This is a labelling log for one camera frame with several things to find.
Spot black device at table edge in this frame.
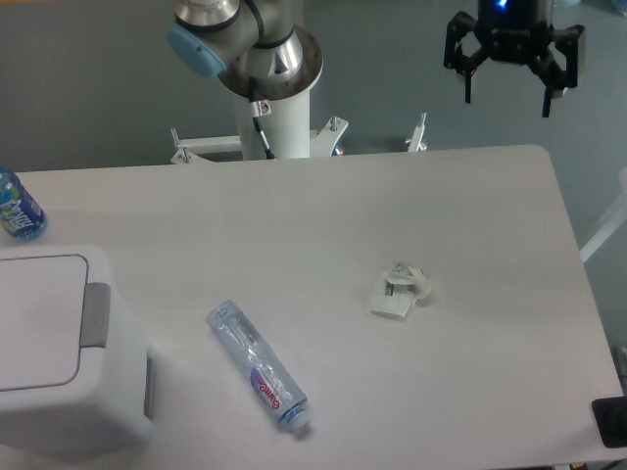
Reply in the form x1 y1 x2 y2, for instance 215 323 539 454
592 397 626 448

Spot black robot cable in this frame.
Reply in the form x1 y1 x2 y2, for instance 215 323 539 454
248 76 278 161

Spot white frame bar right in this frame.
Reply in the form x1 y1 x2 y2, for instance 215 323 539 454
579 167 626 263

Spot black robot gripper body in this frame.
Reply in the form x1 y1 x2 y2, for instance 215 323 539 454
475 0 553 63

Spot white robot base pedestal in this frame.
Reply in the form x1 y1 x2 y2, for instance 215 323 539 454
170 78 349 165

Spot blue labelled drink bottle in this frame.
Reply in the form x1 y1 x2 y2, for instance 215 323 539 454
1 166 47 240

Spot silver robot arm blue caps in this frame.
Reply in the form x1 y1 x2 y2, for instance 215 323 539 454
167 1 586 118

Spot clear plastic water bottle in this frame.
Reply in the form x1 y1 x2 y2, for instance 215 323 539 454
207 300 311 438

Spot crumpled white paper cup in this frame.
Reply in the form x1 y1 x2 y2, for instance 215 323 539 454
368 261 433 321

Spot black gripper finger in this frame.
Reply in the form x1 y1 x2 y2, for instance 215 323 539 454
528 24 586 118
443 11 490 104

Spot white trash can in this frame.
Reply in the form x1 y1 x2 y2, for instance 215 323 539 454
1 245 154 453

